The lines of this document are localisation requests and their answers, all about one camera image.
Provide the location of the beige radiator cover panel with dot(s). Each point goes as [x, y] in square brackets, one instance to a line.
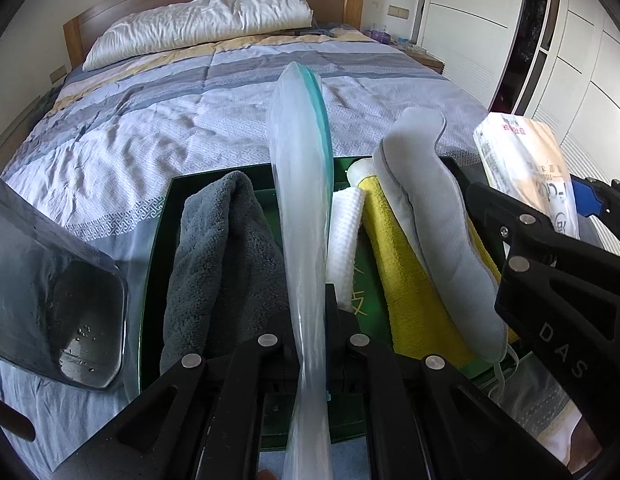
[9, 135]

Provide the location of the clear zip bag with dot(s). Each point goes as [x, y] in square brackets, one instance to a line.
[302, 185]

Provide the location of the person's left hand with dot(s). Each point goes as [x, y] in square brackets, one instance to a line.
[265, 475]

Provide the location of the yellow towel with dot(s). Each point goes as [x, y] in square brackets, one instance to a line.
[405, 270]

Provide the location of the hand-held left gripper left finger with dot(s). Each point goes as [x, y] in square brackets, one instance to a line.
[275, 355]

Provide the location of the white pillow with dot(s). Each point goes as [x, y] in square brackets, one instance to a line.
[199, 22]

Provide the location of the wooden nightstand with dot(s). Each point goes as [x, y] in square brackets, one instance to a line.
[425, 60]

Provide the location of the white wardrobe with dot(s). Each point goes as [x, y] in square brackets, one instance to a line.
[490, 35]

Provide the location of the dark grey cloth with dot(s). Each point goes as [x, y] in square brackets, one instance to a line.
[43, 105]

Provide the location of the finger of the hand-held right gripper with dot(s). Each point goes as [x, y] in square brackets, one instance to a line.
[587, 199]
[490, 205]

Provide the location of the striped bed blanket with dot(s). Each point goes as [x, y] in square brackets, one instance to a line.
[164, 125]

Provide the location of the tissue packet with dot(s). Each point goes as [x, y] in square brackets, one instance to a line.
[530, 160]

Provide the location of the grey eye mask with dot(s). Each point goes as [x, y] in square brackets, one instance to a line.
[430, 210]

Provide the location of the white cloth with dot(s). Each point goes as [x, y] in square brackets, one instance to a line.
[345, 230]

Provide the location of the grey towel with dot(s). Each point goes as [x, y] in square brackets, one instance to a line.
[214, 260]

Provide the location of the green tray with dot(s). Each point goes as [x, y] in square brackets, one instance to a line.
[370, 305]

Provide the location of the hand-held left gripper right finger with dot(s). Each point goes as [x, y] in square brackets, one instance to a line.
[340, 340]

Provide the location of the wall socket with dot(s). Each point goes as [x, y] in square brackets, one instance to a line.
[398, 11]
[58, 75]

